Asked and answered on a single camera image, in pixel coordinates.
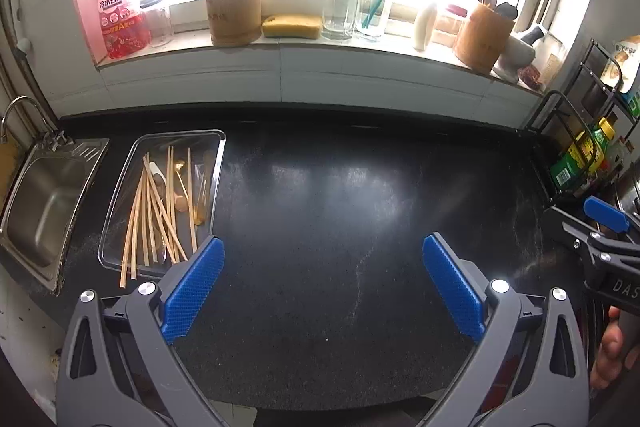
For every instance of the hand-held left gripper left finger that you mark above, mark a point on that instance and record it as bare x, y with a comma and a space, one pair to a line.
195, 287

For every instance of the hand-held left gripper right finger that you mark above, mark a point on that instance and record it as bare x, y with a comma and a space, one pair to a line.
452, 287

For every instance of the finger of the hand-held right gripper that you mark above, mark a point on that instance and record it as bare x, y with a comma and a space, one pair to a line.
580, 232
605, 212

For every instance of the gold metal spoon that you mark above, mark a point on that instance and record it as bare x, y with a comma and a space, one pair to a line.
200, 219

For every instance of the pile of wooden chopsticks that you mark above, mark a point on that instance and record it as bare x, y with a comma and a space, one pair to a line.
134, 227

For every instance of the clear plastic tray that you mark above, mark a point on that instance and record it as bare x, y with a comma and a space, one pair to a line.
150, 142

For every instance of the person's right hand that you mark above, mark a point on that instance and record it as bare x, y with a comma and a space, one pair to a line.
607, 357

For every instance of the steel pot with lid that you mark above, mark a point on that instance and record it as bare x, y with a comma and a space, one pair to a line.
631, 187

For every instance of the green bottle yellow cap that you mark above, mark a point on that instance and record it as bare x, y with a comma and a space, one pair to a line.
565, 172

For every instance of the green packet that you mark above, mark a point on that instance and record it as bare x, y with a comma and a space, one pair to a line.
635, 103

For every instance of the black metal rack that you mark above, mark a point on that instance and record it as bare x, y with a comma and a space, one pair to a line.
556, 93

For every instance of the glass jar of chili flakes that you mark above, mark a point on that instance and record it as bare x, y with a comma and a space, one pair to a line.
550, 67

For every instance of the white orange snack bag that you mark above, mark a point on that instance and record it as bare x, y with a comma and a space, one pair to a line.
625, 57

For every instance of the steel sink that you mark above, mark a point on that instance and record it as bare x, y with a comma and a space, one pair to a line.
45, 207

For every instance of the white stone mortar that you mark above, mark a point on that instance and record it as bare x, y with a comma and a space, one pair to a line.
515, 57

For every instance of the dark pestle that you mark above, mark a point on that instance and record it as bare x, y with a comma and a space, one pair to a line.
535, 33

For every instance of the bamboo utensil holder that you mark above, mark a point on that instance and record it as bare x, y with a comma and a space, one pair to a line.
482, 39

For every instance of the metal faucet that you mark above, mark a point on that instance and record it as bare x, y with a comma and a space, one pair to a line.
27, 103

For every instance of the red lid jar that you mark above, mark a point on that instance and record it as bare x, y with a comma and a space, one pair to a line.
456, 10

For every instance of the white bottle blue cap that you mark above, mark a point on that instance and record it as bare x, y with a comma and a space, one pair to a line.
425, 27

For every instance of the small glass jar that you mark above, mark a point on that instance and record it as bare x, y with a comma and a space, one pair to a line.
157, 24

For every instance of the wide clear glass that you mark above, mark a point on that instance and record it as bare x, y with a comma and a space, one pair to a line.
382, 29

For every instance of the yellow sponge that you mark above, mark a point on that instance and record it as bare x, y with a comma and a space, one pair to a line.
292, 27

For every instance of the short clear glass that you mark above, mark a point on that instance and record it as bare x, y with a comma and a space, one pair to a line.
337, 32

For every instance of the bamboo canister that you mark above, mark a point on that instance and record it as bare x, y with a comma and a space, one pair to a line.
232, 7

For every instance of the white round wall knob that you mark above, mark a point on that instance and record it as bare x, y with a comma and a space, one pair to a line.
23, 45

